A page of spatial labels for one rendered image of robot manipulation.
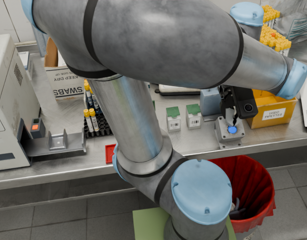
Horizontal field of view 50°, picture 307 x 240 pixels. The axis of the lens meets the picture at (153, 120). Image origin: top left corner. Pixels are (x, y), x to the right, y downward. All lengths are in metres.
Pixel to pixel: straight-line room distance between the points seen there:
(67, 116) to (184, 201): 0.67
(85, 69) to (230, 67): 0.18
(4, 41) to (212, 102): 0.64
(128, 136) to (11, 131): 0.47
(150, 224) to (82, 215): 1.14
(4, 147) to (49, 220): 1.04
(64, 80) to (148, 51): 0.90
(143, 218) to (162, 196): 0.20
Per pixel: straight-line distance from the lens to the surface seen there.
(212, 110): 1.10
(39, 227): 2.01
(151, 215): 0.86
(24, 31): 1.52
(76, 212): 1.99
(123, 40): 0.32
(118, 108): 0.50
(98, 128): 1.07
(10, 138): 0.99
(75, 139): 1.05
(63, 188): 1.76
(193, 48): 0.33
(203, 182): 0.64
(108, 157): 1.03
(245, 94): 0.86
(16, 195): 1.83
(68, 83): 1.21
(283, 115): 1.11
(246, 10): 0.78
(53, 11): 0.39
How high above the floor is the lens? 1.67
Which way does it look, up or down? 45 degrees down
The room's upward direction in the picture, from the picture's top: 5 degrees counter-clockwise
